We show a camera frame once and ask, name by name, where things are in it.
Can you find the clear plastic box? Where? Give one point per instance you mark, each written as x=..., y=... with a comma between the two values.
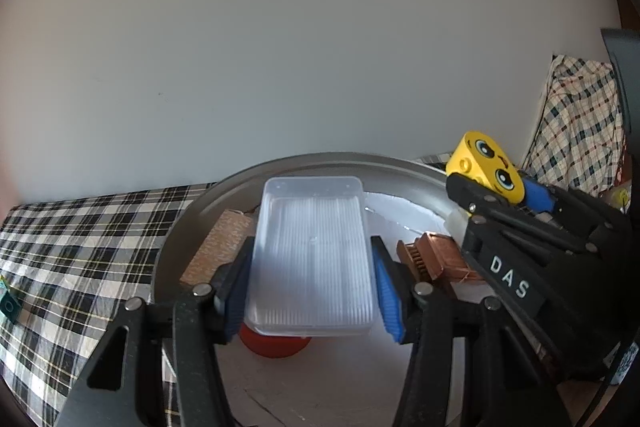
x=312, y=257

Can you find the dark brown ribbed box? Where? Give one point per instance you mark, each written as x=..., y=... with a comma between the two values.
x=440, y=259

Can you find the plaid cloth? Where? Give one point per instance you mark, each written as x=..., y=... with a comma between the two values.
x=575, y=127

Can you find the red round tin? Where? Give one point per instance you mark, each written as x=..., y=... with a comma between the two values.
x=272, y=347

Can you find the large blue round tin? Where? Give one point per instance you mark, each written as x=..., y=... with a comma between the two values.
x=210, y=202

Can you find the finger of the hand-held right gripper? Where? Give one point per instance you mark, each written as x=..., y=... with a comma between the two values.
x=540, y=194
x=480, y=199

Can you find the yellow face toy block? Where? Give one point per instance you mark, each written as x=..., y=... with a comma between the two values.
x=482, y=162

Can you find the teal printed toy block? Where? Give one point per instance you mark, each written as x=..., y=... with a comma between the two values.
x=10, y=304

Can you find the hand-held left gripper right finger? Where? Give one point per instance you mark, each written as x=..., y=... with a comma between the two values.
x=386, y=297

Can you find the small yellow toy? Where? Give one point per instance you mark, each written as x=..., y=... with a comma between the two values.
x=622, y=198

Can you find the light brown cork block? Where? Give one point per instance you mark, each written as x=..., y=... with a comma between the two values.
x=220, y=242

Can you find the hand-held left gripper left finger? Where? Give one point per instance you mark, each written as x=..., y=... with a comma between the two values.
x=235, y=299

